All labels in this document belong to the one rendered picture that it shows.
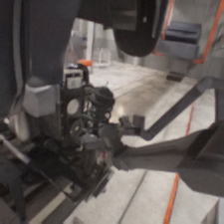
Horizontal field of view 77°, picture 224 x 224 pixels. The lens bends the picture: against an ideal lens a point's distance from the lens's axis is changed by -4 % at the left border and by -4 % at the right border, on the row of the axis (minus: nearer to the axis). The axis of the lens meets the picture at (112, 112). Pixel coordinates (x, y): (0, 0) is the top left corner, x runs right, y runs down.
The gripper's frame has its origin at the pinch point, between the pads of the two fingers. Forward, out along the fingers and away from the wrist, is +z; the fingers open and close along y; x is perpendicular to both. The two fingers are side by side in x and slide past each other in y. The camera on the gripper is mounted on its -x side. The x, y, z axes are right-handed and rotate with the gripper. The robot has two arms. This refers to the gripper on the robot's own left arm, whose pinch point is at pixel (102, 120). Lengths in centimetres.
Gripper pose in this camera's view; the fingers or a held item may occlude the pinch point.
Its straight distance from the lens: 70.7
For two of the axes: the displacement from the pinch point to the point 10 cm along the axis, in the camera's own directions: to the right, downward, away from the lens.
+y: -0.6, 8.3, 5.6
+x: 9.5, -1.2, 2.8
